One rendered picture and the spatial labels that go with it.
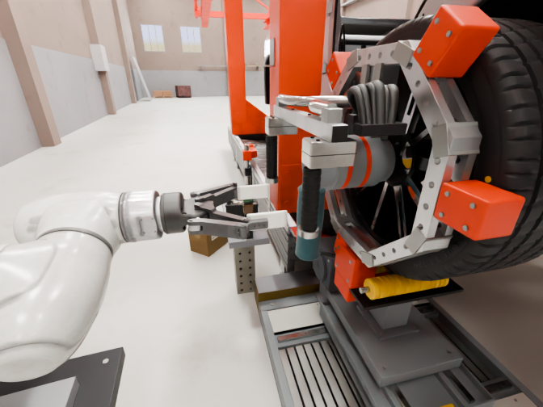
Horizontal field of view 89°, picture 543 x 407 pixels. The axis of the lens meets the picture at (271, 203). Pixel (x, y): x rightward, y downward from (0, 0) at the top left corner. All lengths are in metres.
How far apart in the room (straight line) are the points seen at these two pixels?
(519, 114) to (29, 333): 0.72
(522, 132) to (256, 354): 1.13
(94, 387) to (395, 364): 0.88
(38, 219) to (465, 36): 0.72
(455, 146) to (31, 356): 0.63
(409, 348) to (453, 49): 0.89
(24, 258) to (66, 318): 0.09
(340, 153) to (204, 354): 1.05
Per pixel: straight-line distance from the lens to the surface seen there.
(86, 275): 0.43
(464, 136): 0.57
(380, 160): 0.73
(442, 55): 0.60
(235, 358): 1.31
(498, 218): 0.55
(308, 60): 1.09
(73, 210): 0.51
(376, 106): 0.54
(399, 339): 1.16
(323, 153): 0.51
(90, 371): 1.04
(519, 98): 0.62
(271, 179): 0.87
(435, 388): 1.19
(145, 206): 0.50
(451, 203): 0.56
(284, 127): 0.83
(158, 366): 1.36
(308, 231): 0.57
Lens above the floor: 1.05
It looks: 24 degrees down
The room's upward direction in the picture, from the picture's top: straight up
